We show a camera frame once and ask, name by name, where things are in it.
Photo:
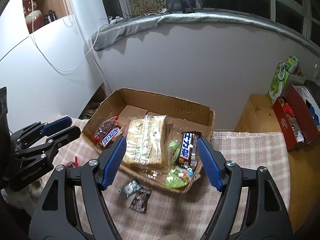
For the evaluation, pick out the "brown Snickers bar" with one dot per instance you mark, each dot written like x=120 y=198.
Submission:
x=108 y=140

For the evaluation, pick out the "large cracker pack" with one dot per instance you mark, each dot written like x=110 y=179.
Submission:
x=145 y=138

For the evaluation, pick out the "white power strip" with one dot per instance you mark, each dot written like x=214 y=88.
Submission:
x=115 y=20

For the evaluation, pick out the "white cabinet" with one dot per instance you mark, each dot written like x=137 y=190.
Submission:
x=53 y=70

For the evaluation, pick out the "Chinese Snickers bar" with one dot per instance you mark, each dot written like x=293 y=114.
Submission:
x=187 y=153

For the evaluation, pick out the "red box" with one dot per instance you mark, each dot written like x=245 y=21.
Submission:
x=298 y=115

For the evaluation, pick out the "dark brown candy packet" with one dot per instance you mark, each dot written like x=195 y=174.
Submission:
x=140 y=201

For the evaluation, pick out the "teal mint candy packet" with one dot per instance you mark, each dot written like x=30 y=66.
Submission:
x=129 y=188

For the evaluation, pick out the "red date cake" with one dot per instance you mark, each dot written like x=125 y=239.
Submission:
x=104 y=128
x=72 y=164

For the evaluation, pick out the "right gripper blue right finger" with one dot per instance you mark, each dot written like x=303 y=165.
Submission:
x=213 y=163

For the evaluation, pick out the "round colourful snack packet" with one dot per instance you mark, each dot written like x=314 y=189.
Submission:
x=179 y=177

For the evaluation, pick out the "black tripod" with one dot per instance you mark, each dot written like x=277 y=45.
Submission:
x=182 y=5

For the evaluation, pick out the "pink plaid tablecloth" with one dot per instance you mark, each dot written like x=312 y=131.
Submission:
x=239 y=198

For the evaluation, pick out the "grey windowsill cloth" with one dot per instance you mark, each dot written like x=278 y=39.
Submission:
x=109 y=34

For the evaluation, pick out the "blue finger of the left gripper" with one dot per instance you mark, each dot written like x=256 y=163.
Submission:
x=56 y=126
x=64 y=137

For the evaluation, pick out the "green candy packet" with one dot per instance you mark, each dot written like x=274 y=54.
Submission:
x=174 y=148

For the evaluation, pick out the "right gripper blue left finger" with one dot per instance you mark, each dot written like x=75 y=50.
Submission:
x=110 y=160

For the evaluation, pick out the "white gloved hand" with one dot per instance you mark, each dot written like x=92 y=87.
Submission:
x=26 y=197

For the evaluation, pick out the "green gift bag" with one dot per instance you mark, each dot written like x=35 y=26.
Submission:
x=283 y=71

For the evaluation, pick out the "wooden side table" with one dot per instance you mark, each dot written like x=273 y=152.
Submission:
x=296 y=173

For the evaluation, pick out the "cardboard box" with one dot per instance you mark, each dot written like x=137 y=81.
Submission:
x=182 y=116

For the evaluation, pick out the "red white vase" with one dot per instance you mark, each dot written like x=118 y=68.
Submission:
x=33 y=16

